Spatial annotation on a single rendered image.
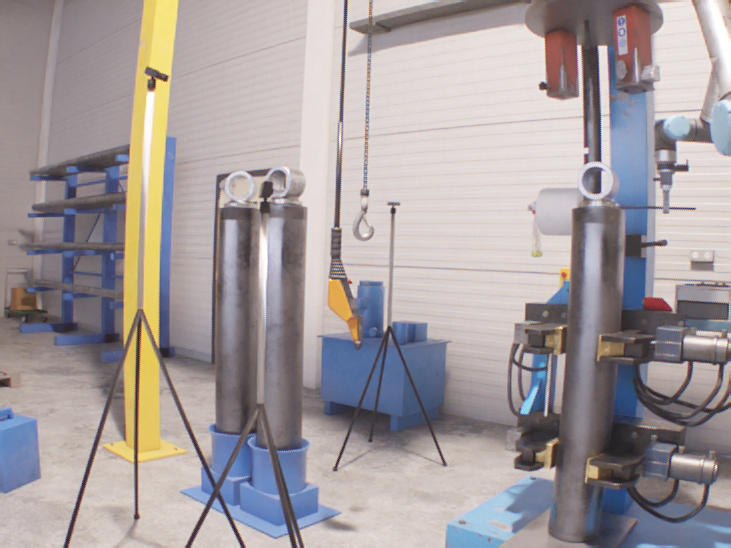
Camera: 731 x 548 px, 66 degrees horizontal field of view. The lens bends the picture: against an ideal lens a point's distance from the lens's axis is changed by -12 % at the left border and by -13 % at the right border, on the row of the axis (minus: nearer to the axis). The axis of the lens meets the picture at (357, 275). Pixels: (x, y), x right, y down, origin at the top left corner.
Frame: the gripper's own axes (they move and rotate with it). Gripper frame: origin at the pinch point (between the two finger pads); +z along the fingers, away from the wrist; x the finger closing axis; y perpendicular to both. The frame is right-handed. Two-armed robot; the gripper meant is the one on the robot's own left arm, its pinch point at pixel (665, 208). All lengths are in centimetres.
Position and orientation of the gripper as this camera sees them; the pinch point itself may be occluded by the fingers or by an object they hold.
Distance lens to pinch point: 254.1
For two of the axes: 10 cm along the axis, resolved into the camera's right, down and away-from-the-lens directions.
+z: -0.3, 10.0, 0.3
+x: -4.5, 0.1, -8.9
